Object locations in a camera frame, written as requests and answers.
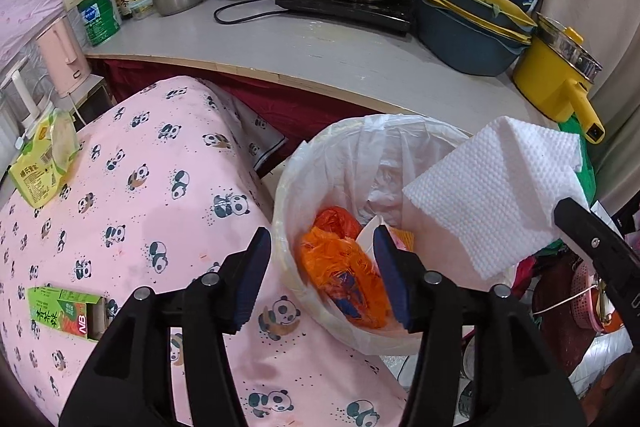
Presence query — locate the pink plastic basket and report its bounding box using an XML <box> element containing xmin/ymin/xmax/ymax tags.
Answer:
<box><xmin>570</xmin><ymin>261</ymin><xmax>609</xmax><ymax>334</ymax></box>

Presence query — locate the green tin can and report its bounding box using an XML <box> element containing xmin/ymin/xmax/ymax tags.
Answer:
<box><xmin>77</xmin><ymin>0</ymin><xmax>122</xmax><ymax>48</ymax></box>

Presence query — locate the orange plastic bag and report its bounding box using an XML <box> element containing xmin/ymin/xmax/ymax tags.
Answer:
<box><xmin>314</xmin><ymin>206</ymin><xmax>362</xmax><ymax>240</ymax></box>
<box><xmin>299</xmin><ymin>227</ymin><xmax>396</xmax><ymax>329</ymax></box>

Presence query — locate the pink electric kettle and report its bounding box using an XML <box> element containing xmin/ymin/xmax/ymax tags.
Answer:
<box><xmin>35</xmin><ymin>16</ymin><xmax>91</xmax><ymax>98</ymax></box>

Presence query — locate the black induction cooktop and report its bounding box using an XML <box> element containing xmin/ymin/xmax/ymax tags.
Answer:
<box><xmin>275</xmin><ymin>0</ymin><xmax>418</xmax><ymax>36</ymax></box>

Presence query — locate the yellow electric pot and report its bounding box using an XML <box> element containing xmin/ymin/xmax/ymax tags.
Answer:
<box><xmin>512</xmin><ymin>12</ymin><xmax>606</xmax><ymax>144</ymax></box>

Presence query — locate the cream round bin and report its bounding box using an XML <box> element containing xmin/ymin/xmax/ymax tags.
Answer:
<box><xmin>272</xmin><ymin>113</ymin><xmax>483</xmax><ymax>355</ymax></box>

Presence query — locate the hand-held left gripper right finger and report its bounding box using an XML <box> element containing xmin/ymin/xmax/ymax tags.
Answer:
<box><xmin>372</xmin><ymin>225</ymin><xmax>587</xmax><ymax>427</ymax></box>

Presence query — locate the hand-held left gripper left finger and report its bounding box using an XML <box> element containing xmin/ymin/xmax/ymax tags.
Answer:
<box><xmin>59</xmin><ymin>227</ymin><xmax>272</xmax><ymax>427</ymax></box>

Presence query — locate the green red carton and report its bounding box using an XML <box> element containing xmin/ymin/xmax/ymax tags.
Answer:
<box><xmin>27</xmin><ymin>286</ymin><xmax>108</xmax><ymax>339</ymax></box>

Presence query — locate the green plastic bag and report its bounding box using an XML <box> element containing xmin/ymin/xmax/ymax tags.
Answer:
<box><xmin>557</xmin><ymin>119</ymin><xmax>598</xmax><ymax>204</ymax></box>

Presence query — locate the dark red counter curtain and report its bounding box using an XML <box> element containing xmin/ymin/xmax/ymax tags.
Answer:
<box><xmin>100</xmin><ymin>59</ymin><xmax>361</xmax><ymax>158</ymax></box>

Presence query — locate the black power cable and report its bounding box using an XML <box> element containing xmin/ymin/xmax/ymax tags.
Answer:
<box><xmin>214</xmin><ymin>0</ymin><xmax>282</xmax><ymax>26</ymax></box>

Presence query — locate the white paper towel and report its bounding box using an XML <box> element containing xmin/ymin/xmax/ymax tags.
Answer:
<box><xmin>402</xmin><ymin>116</ymin><xmax>591</xmax><ymax>282</ymax></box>

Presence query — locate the white blender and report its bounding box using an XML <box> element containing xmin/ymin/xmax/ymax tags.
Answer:
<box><xmin>0</xmin><ymin>59</ymin><xmax>51</xmax><ymax>132</ymax></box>

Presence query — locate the green tissue pack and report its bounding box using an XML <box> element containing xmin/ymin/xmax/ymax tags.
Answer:
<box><xmin>9</xmin><ymin>108</ymin><xmax>80</xmax><ymax>208</ymax></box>

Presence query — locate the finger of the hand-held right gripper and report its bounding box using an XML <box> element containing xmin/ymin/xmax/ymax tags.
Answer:
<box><xmin>554</xmin><ymin>198</ymin><xmax>640</xmax><ymax>338</ymax></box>

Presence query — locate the white plastic bin liner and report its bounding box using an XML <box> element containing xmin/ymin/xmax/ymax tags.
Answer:
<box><xmin>295</xmin><ymin>114</ymin><xmax>476</xmax><ymax>248</ymax></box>

